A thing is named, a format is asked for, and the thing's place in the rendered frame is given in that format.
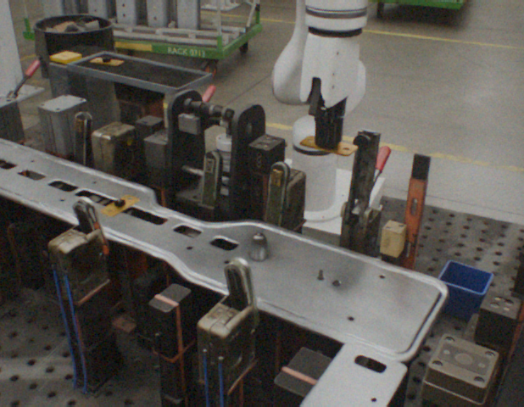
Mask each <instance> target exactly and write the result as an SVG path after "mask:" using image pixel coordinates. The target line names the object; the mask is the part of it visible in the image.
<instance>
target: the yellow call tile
mask: <svg viewBox="0 0 524 407"><path fill-rule="evenodd" d="M50 58H51V60H52V61H55V62H60V63H62V64H68V63H71V62H73V61H76V60H78V59H81V54H79V53H72V52H68V51H66V52H63V53H57V55H54V56H52V57H50Z"/></svg>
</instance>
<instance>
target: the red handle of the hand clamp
mask: <svg viewBox="0 0 524 407"><path fill-rule="evenodd" d="M390 153H391V149H390V147H388V146H384V147H381V149H380V151H379V153H378V155H377V162H376V171H375V176H374V182H373V188H372V191H373V189H374V187H375V185H376V182H377V179H378V177H379V175H380V174H381V173H382V171H383V169H384V167H385V165H386V163H387V159H388V157H389V155H390ZM361 205H362V201H360V200H359V199H358V201H357V203H356V205H355V206H354V208H353V209H352V211H350V213H352V214H353V216H356V217H360V211H361Z"/></svg>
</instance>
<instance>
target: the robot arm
mask: <svg viewBox="0 0 524 407"><path fill-rule="evenodd" d="M367 8H368V0H297V17H296V26H295V31H294V33H293V38H292V40H290V42H289V43H288V44H287V46H286V47H285V48H284V50H283V51H282V53H281V55H280V57H279V59H278V60H277V62H276V65H275V68H274V69H273V72H272V77H271V89H272V92H273V94H274V96H275V97H276V100H277V101H279V102H280V103H284V104H286V105H309V110H308V113H307V114H306V115H304V116H302V117H300V118H299V120H297V121H296V122H295V123H294V125H293V168H294V169H295V170H302V171H304V172H305V174H306V185H305V205H304V218H305V219H307V221H306V222H307V223H322V222H328V221H330V220H333V219H336V218H337V217H339V216H340V211H341V207H342V205H343V203H344V202H345V201H347V202H348V199H347V196H346V195H345V193H344V192H343V191H341V190H340V189H338V188H337V187H336V184H337V154H335V153H328V152H325V151H321V150H318V149H314V148H307V147H304V146H300V145H299V143H300V142H301V141H302V140H303V139H304V138H305V137H306V136H308V135H314V136H315V145H316V146H321V147H324V148H331V149H333V148H335V142H338V143H340V142H341V141H342V139H343V120H344V118H345V117H346V115H347V114H348V113H349V112H350V111H352V110H353V109H354V108H355V107H356V106H357V105H358V104H359V102H360V101H361V99H362V98H363V96H364V94H365V90H366V86H367V71H366V69H365V66H364V65H363V64H362V63H361V62H360V61H359V59H360V34H361V33H362V30H363V28H362V27H364V26H365V25H366V20H367V18H368V12H367Z"/></svg>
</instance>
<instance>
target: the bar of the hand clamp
mask: <svg viewBox="0 0 524 407"><path fill-rule="evenodd" d="M380 140H381V132H379V131H372V130H368V129H364V128H362V129H360V130H359V131H358V136H356V137H355V138H354V145H355V146H357V147H358V149H357V150H356V151H355V154H354V165H353V171H352V177H350V183H349V190H348V202H347V207H346V213H345V221H349V220H350V219H352V218H353V217H354V216H353V214H352V213H350V211H352V209H353V208H354V206H355V199H359V200H360V201H362V205H361V211H360V222H359V225H360V226H362V225H363V219H364V213H365V211H366V210H367V209H368V208H369V203H370V197H371V190H372V188H373V182H374V176H375V171H376V162H377V155H378V150H379V145H380Z"/></svg>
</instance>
